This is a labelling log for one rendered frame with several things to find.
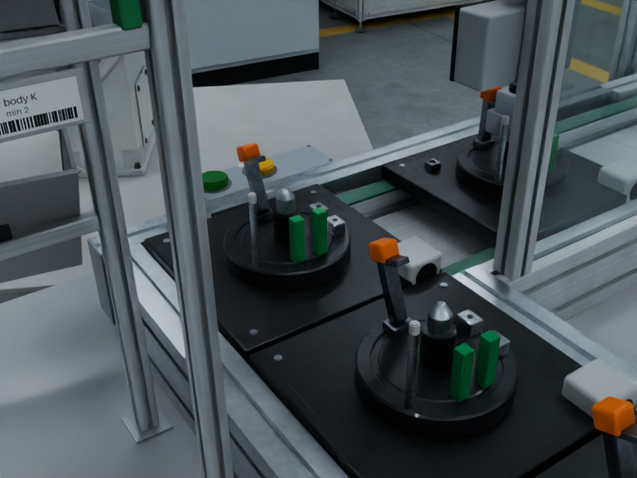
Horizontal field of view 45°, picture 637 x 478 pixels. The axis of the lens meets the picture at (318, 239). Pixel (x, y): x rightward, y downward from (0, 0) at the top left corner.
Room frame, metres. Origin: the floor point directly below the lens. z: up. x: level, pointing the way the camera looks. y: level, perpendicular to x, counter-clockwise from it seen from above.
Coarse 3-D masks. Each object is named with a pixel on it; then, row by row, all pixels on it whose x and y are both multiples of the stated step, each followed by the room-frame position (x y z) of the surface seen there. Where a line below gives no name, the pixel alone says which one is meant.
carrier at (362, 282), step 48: (288, 192) 0.70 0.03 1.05; (144, 240) 0.74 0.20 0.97; (240, 240) 0.71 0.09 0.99; (288, 240) 0.69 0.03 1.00; (336, 240) 0.70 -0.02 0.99; (240, 288) 0.64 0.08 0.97; (288, 288) 0.64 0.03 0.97; (336, 288) 0.64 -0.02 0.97; (240, 336) 0.56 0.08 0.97; (288, 336) 0.57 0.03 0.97
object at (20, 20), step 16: (0, 0) 0.41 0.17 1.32; (16, 0) 0.41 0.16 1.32; (32, 0) 0.42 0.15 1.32; (48, 0) 0.42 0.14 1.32; (0, 16) 0.41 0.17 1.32; (16, 16) 0.41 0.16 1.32; (32, 16) 0.41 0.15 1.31; (48, 16) 0.42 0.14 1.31; (0, 32) 0.40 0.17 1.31; (16, 32) 0.41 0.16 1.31; (32, 32) 0.41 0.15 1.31; (48, 32) 0.41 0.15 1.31; (0, 80) 0.54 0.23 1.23
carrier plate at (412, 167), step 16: (448, 144) 0.98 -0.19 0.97; (464, 144) 0.98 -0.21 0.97; (400, 160) 0.93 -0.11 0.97; (416, 160) 0.93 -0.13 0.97; (448, 160) 0.93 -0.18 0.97; (384, 176) 0.92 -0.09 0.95; (400, 176) 0.89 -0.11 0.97; (416, 176) 0.89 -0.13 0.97; (432, 176) 0.88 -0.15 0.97; (448, 176) 0.88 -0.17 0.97; (416, 192) 0.86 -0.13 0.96; (432, 192) 0.84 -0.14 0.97; (448, 192) 0.84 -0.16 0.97; (464, 192) 0.84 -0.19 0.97; (432, 208) 0.83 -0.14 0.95; (448, 208) 0.81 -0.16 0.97; (464, 208) 0.80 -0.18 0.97; (480, 208) 0.80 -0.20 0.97; (496, 208) 0.80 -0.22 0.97; (464, 224) 0.79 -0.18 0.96; (480, 224) 0.77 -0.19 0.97; (496, 224) 0.76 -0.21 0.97; (496, 240) 0.74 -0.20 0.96
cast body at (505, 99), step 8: (504, 88) 0.90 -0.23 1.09; (512, 88) 0.88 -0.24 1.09; (504, 96) 0.88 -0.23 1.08; (512, 96) 0.87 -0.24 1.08; (496, 104) 0.89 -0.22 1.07; (504, 104) 0.88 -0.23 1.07; (512, 104) 0.87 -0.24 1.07; (488, 112) 0.90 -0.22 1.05; (496, 112) 0.89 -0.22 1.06; (504, 112) 0.88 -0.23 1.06; (512, 112) 0.87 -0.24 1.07; (488, 120) 0.90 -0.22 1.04; (496, 120) 0.89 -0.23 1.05; (488, 128) 0.90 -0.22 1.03; (496, 128) 0.89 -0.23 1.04
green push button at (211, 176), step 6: (204, 174) 0.90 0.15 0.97; (210, 174) 0.90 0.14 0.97; (216, 174) 0.90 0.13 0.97; (222, 174) 0.90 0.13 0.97; (204, 180) 0.88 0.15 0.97; (210, 180) 0.88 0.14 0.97; (216, 180) 0.88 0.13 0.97; (222, 180) 0.88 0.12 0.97; (204, 186) 0.87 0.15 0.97; (210, 186) 0.87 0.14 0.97; (216, 186) 0.87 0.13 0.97; (222, 186) 0.88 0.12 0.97
